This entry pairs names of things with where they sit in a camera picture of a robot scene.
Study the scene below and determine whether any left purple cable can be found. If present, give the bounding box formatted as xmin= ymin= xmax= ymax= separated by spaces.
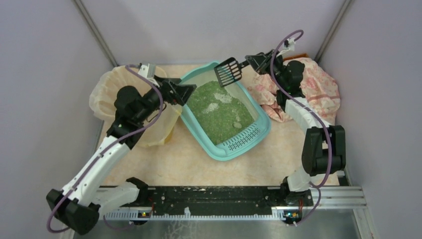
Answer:
xmin=46 ymin=64 xmax=165 ymax=234

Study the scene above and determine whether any green litter clump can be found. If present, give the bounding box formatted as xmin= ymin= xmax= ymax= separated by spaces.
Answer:
xmin=232 ymin=122 xmax=242 ymax=129

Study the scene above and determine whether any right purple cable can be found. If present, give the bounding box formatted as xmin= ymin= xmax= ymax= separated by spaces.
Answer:
xmin=269 ymin=29 xmax=333 ymax=227

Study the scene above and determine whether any teal litter box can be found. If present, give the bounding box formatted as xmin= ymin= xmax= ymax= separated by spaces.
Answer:
xmin=181 ymin=62 xmax=271 ymax=161

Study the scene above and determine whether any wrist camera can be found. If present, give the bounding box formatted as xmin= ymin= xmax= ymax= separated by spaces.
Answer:
xmin=138 ymin=63 xmax=156 ymax=82
xmin=280 ymin=38 xmax=296 ymax=54

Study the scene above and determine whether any brown wooden box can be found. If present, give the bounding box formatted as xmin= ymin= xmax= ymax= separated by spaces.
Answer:
xmin=283 ymin=53 xmax=309 ymax=61

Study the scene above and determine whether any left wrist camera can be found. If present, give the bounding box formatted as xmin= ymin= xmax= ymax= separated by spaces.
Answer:
xmin=138 ymin=63 xmax=156 ymax=82

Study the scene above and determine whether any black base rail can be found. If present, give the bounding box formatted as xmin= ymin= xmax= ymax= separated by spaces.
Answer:
xmin=99 ymin=185 xmax=367 ymax=222

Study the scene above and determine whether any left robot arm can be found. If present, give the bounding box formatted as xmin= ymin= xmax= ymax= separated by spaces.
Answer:
xmin=46 ymin=78 xmax=196 ymax=235

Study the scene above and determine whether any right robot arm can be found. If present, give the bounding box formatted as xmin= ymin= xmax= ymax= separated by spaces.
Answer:
xmin=245 ymin=50 xmax=346 ymax=205

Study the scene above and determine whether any black litter scoop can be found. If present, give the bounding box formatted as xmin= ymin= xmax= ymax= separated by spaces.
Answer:
xmin=214 ymin=57 xmax=249 ymax=88

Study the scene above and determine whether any bin with beige bag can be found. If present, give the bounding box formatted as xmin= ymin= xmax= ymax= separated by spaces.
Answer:
xmin=89 ymin=66 xmax=182 ymax=147

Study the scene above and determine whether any pink patterned cloth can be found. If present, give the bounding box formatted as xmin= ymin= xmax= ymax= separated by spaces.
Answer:
xmin=246 ymin=57 xmax=340 ymax=124

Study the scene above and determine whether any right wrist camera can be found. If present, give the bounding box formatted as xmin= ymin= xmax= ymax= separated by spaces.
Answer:
xmin=280 ymin=38 xmax=296 ymax=54

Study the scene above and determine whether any purple cable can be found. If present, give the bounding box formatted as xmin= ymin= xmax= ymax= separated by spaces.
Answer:
xmin=269 ymin=29 xmax=333 ymax=227
xmin=46 ymin=64 xmax=165 ymax=234

